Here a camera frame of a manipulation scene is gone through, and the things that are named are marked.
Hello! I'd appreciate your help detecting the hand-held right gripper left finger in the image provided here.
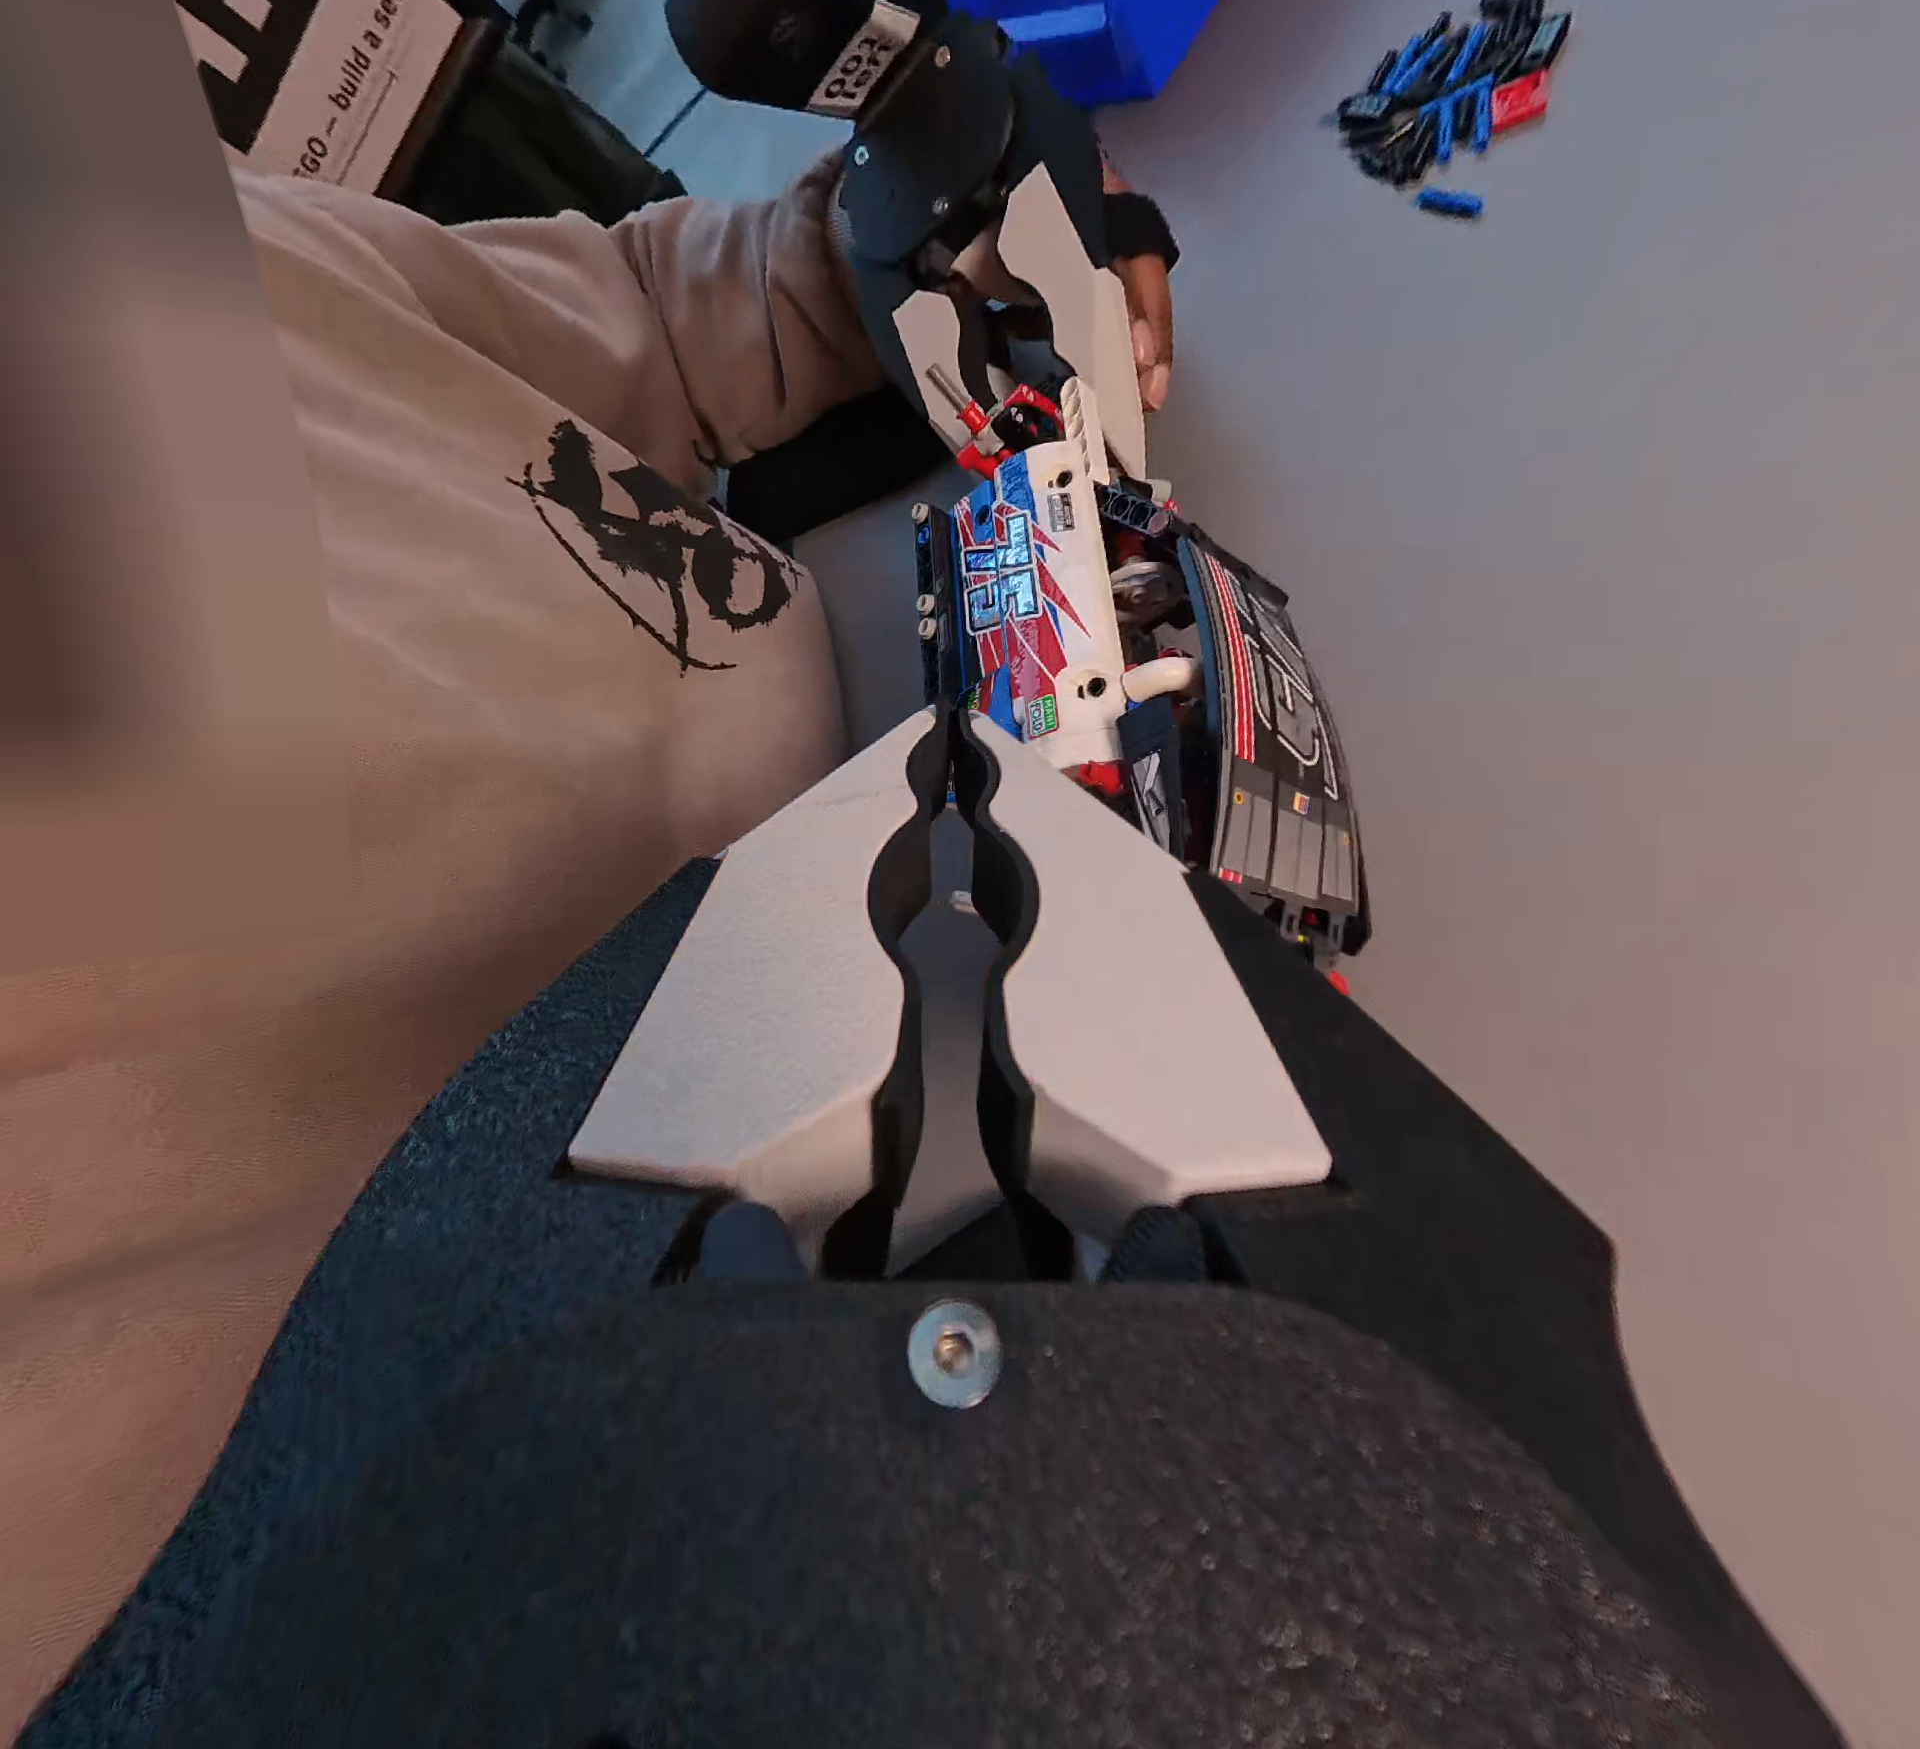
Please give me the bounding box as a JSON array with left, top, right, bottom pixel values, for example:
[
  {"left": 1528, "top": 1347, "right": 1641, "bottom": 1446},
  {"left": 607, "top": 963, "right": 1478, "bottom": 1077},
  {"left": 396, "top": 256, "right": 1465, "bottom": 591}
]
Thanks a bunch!
[{"left": 563, "top": 707, "right": 953, "bottom": 1280}]

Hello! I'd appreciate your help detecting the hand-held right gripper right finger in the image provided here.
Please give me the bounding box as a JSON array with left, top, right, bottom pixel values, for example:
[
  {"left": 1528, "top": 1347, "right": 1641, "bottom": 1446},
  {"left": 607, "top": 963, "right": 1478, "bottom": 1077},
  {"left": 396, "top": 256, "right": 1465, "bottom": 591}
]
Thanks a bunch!
[{"left": 959, "top": 717, "right": 1337, "bottom": 1280}]

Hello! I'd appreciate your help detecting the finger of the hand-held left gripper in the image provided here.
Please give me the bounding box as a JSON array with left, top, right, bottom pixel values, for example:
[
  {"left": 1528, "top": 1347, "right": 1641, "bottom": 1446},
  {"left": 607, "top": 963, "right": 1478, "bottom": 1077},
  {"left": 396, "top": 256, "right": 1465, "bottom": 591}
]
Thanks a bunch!
[
  {"left": 890, "top": 278, "right": 1000, "bottom": 418},
  {"left": 995, "top": 157, "right": 1156, "bottom": 482}
]

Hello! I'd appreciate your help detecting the lego race car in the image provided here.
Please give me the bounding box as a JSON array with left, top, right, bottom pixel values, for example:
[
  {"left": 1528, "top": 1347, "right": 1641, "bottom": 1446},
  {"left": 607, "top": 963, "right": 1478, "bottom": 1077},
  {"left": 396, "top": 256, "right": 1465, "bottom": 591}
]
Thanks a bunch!
[{"left": 903, "top": 362, "right": 1372, "bottom": 999}]

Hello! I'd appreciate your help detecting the person's left forearm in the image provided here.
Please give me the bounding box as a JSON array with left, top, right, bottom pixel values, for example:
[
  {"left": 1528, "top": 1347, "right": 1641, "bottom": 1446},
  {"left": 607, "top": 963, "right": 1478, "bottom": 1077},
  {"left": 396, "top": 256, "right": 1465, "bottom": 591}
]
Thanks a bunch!
[{"left": 236, "top": 147, "right": 898, "bottom": 477}]

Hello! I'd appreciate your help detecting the pile of blue lego pieces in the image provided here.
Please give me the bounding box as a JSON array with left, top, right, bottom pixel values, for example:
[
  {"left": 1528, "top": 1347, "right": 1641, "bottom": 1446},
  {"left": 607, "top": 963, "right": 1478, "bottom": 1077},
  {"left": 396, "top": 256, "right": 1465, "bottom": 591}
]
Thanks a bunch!
[{"left": 1334, "top": 0, "right": 1579, "bottom": 225}]

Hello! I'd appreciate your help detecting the person's left hand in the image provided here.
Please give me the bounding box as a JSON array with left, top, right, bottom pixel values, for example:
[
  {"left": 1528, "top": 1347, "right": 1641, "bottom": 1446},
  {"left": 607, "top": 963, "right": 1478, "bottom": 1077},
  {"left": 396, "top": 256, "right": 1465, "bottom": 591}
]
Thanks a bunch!
[{"left": 1116, "top": 256, "right": 1178, "bottom": 418}]

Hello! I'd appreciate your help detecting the person's torso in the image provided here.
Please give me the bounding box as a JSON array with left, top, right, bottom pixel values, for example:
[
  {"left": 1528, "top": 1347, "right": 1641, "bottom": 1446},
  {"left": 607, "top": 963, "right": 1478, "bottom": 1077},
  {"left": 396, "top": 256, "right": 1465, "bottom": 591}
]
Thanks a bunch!
[{"left": 0, "top": 180, "right": 857, "bottom": 1697}]

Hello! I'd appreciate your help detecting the black framed marker sign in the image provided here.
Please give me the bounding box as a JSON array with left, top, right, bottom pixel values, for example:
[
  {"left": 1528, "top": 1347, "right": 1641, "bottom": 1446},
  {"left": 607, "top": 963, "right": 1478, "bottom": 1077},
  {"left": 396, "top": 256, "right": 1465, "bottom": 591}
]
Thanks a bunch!
[{"left": 116, "top": 0, "right": 509, "bottom": 201}]

